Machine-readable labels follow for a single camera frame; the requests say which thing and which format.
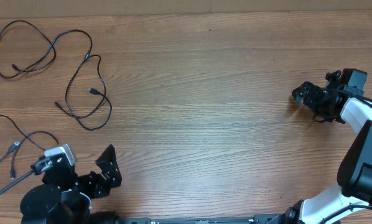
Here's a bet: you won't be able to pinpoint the black usb cable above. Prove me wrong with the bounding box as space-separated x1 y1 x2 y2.
0 114 60 181
53 54 113 131
0 20 93 79

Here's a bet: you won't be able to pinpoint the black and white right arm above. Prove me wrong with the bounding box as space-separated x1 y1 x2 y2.
254 68 372 224

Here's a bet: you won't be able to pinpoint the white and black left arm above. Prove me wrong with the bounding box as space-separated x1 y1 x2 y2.
20 144 122 224

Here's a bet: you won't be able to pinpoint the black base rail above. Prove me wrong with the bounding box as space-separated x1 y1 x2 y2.
121 214 284 224

